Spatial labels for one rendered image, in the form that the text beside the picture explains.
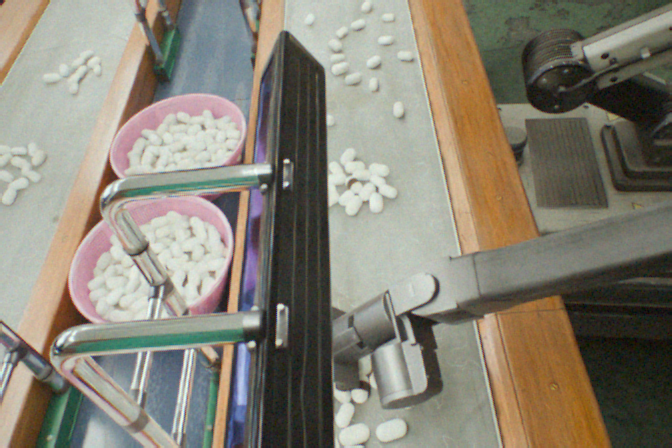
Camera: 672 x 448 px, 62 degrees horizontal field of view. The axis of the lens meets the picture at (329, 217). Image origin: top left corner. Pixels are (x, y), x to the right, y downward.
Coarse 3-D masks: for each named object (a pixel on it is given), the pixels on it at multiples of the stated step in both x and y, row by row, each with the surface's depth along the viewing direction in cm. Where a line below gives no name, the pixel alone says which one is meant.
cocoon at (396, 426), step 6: (396, 420) 69; (402, 420) 69; (378, 426) 69; (384, 426) 68; (390, 426) 68; (396, 426) 68; (402, 426) 68; (378, 432) 68; (384, 432) 68; (390, 432) 68; (396, 432) 68; (402, 432) 68; (384, 438) 68; (390, 438) 68; (396, 438) 68
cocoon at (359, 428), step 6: (354, 426) 69; (360, 426) 69; (366, 426) 69; (342, 432) 69; (348, 432) 68; (354, 432) 68; (360, 432) 68; (366, 432) 68; (342, 438) 68; (348, 438) 68; (354, 438) 68; (360, 438) 68; (366, 438) 68; (348, 444) 68
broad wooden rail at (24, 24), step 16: (16, 0) 155; (32, 0) 154; (48, 0) 156; (0, 16) 150; (16, 16) 149; (32, 16) 148; (0, 32) 144; (16, 32) 143; (0, 48) 139; (16, 48) 140; (0, 64) 134; (0, 80) 132
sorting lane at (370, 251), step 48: (288, 0) 142; (336, 0) 139; (384, 0) 136; (384, 48) 123; (336, 96) 114; (384, 96) 112; (336, 144) 105; (384, 144) 103; (432, 144) 102; (432, 192) 94; (336, 240) 90; (384, 240) 89; (432, 240) 88; (336, 288) 84; (384, 288) 83; (480, 384) 72; (336, 432) 71; (432, 432) 69; (480, 432) 69
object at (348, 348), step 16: (336, 320) 69; (352, 320) 67; (336, 336) 67; (352, 336) 65; (336, 352) 67; (352, 352) 66; (368, 352) 66; (336, 368) 68; (352, 368) 70; (352, 384) 68
